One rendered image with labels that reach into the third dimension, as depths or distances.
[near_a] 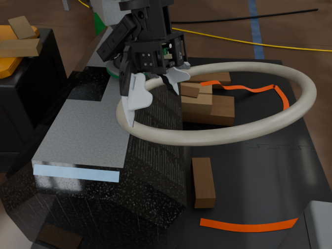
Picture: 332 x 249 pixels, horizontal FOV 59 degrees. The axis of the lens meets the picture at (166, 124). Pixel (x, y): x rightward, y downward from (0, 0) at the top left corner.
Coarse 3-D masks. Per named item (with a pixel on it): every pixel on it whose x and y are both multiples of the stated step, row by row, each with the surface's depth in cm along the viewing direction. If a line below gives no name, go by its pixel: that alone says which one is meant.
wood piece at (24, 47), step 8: (8, 40) 161; (16, 40) 161; (24, 40) 161; (32, 40) 161; (40, 40) 163; (0, 48) 155; (8, 48) 155; (16, 48) 155; (24, 48) 155; (32, 48) 156; (40, 48) 162; (0, 56) 157; (8, 56) 158; (16, 56) 158; (24, 56) 158
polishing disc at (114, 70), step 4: (120, 56) 141; (116, 60) 139; (108, 64) 136; (112, 64) 136; (116, 64) 136; (120, 64) 136; (108, 68) 134; (112, 68) 134; (116, 68) 134; (112, 72) 133; (116, 72) 132; (144, 72) 134
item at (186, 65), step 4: (88, 4) 133; (116, 24) 114; (112, 28) 122; (184, 64) 95; (188, 64) 94; (176, 68) 100; (180, 68) 99; (188, 68) 95; (148, 72) 96; (148, 76) 98; (152, 76) 94; (156, 76) 91; (164, 84) 94
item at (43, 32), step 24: (48, 48) 184; (24, 72) 156; (48, 72) 186; (0, 96) 153; (24, 96) 157; (48, 96) 188; (0, 120) 167; (24, 120) 165; (0, 144) 184; (24, 144) 181; (0, 168) 200
